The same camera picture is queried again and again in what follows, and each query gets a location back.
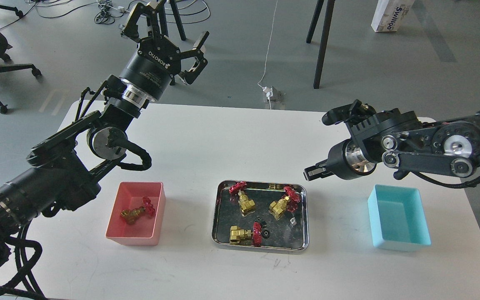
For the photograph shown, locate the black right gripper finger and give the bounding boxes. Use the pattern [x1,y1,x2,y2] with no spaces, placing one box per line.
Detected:
[304,165,328,182]

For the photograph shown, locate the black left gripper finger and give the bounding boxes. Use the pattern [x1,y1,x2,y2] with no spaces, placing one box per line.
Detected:
[178,31,210,85]
[121,1,168,43]

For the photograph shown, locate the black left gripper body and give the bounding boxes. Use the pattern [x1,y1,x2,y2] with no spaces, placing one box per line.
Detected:
[120,35,180,101]

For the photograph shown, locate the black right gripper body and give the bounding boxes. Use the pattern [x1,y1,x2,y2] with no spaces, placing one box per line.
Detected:
[326,139,376,180]

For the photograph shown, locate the brass valve red handle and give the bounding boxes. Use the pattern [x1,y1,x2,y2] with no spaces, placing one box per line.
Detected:
[229,222,263,247]
[269,186,301,220]
[120,196,156,225]
[229,182,256,216]

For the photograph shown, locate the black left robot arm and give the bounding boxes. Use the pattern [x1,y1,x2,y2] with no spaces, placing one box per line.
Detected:
[0,0,209,300]

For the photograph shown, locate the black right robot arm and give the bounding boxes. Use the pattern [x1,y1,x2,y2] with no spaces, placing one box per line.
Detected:
[303,100,480,189]

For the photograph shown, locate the light blue plastic box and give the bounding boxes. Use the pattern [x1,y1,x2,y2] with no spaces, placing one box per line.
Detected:
[367,185,432,251]

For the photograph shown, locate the pink plastic box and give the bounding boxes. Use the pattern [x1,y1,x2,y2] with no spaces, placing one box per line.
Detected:
[105,182,166,245]

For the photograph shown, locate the white cardboard box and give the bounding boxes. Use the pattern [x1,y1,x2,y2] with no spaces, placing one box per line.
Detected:
[371,0,415,33]

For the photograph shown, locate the black stand leg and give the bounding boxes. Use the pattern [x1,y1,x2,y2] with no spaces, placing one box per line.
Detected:
[156,0,187,41]
[305,0,335,89]

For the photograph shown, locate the shiny metal tray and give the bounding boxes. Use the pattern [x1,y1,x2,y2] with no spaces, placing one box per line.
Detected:
[212,180,309,252]

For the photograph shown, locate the white power adapter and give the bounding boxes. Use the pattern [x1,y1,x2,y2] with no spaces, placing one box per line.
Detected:
[262,87,284,103]

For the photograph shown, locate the white cable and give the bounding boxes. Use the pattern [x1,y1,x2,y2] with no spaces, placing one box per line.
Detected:
[257,0,278,110]

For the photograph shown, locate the tangled floor cables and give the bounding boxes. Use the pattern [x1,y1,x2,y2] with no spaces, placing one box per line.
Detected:
[23,0,211,25]

